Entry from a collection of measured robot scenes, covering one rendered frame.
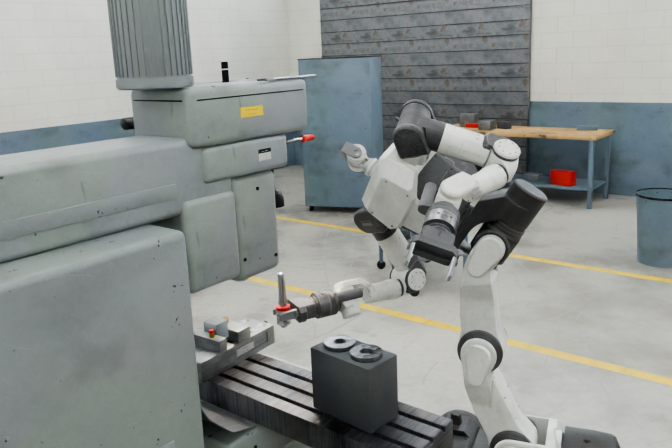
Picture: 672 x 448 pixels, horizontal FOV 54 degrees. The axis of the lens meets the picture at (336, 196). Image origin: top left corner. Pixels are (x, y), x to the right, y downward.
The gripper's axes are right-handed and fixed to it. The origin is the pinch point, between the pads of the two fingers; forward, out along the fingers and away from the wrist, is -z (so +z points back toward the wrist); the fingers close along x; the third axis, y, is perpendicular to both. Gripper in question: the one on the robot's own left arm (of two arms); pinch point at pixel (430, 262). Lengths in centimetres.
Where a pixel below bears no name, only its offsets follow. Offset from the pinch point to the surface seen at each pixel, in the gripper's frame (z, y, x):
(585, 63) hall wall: 698, -309, -152
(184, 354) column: -32, -26, 49
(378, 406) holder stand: -18.7, -40.2, -0.7
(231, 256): 1, -27, 52
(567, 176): 561, -387, -169
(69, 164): -20, 13, 83
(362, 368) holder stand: -15.3, -30.9, 6.8
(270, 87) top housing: 39, 5, 58
